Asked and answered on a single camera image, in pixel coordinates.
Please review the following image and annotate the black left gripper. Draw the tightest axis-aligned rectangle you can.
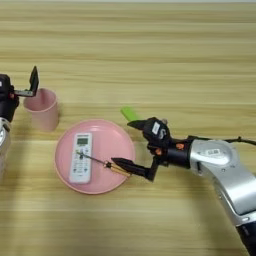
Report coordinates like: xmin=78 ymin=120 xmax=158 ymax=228
xmin=0 ymin=65 xmax=40 ymax=123

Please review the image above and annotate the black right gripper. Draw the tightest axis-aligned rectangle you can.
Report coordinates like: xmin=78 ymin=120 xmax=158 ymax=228
xmin=110 ymin=118 xmax=193 ymax=183

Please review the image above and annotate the pink plastic cup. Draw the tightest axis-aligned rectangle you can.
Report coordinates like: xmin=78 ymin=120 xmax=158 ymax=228
xmin=22 ymin=87 xmax=61 ymax=132

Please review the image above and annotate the white remote control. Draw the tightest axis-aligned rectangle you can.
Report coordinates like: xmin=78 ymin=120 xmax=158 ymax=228
xmin=68 ymin=132 xmax=94 ymax=185

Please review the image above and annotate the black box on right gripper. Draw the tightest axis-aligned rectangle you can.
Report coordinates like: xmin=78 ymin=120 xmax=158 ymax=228
xmin=142 ymin=116 xmax=172 ymax=142

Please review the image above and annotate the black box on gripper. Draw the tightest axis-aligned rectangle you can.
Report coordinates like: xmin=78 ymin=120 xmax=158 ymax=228
xmin=0 ymin=73 xmax=12 ymax=98
xmin=142 ymin=116 xmax=172 ymax=142

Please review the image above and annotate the pink round plate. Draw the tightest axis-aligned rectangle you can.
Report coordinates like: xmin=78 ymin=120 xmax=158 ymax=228
xmin=53 ymin=119 xmax=137 ymax=196

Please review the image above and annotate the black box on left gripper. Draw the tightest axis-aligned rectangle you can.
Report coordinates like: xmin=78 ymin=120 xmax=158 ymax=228
xmin=0 ymin=73 xmax=12 ymax=98

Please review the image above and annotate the green rectangular block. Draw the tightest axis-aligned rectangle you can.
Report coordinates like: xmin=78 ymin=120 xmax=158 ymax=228
xmin=120 ymin=106 xmax=141 ymax=123

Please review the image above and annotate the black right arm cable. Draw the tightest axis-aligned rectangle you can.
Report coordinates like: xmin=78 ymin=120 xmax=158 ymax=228
xmin=186 ymin=134 xmax=256 ymax=147

